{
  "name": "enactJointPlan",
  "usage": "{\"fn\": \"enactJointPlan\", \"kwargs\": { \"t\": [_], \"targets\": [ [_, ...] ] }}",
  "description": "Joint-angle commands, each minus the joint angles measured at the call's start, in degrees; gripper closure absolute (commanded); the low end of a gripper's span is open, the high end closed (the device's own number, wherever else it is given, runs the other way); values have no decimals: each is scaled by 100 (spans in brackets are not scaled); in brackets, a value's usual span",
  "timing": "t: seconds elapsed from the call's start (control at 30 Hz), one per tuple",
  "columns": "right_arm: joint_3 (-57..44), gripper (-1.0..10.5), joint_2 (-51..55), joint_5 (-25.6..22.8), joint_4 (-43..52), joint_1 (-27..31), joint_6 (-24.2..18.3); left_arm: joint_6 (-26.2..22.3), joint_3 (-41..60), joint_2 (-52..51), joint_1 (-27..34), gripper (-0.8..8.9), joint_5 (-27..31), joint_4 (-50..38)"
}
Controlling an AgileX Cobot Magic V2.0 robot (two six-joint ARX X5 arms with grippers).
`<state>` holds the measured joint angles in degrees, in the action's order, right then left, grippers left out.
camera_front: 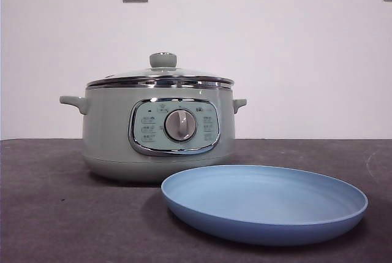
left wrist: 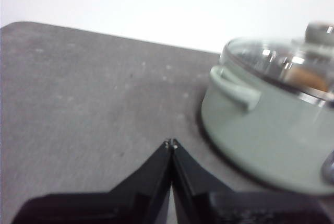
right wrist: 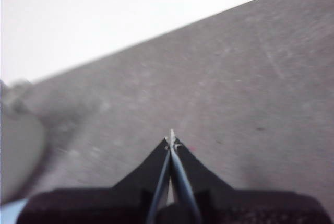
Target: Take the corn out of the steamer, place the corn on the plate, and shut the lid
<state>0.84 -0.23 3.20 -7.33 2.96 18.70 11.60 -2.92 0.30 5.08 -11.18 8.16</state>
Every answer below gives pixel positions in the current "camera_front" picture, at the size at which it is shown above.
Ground glass lid with green knob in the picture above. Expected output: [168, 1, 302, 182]
[86, 51, 232, 88]

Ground green electric steamer pot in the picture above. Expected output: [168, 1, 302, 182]
[59, 85, 247, 183]

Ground blue round plate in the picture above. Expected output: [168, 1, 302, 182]
[160, 164, 369, 243]

